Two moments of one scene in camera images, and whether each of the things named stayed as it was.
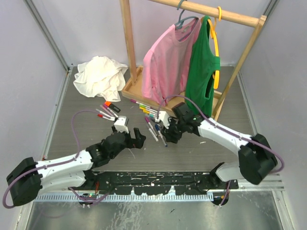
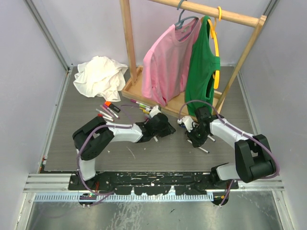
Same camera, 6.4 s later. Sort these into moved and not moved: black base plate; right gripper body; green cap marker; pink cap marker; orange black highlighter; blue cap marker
Moved: right gripper body; blue cap marker
Not moved: pink cap marker; green cap marker; orange black highlighter; black base plate
